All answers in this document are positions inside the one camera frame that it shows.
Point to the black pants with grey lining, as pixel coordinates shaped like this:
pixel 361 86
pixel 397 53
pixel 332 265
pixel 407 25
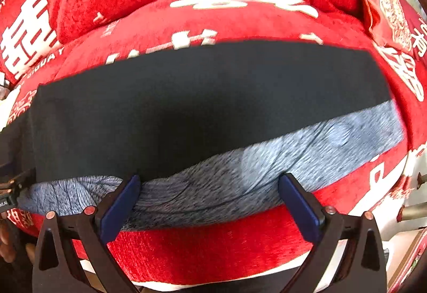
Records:
pixel 200 106

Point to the red printed blanket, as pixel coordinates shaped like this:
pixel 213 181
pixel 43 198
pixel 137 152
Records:
pixel 206 246

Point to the red patterned box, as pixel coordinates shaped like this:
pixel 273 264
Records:
pixel 412 263

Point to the red embroidered cushion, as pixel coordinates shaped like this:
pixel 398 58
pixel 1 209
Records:
pixel 390 2

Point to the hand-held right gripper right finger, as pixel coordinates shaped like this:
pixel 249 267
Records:
pixel 300 209

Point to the person's left hand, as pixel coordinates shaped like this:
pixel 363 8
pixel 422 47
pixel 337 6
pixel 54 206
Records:
pixel 6 243

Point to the metal rod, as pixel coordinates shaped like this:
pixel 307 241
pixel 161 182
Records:
pixel 413 214

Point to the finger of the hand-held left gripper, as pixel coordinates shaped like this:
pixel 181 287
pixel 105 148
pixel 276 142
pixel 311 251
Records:
pixel 22 177

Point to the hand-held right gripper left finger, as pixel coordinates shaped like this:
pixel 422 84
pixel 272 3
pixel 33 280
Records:
pixel 119 208

